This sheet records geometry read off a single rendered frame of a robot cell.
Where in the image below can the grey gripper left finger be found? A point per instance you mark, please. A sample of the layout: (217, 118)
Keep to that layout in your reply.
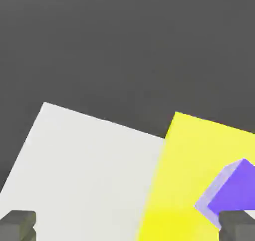
(17, 226)

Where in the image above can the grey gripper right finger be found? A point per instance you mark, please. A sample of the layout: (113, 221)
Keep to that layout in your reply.
(237, 228)

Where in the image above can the small purple cube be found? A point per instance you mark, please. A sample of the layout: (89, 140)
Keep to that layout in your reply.
(233, 191)

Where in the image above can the large yellow box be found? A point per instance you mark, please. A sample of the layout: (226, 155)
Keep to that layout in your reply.
(185, 177)

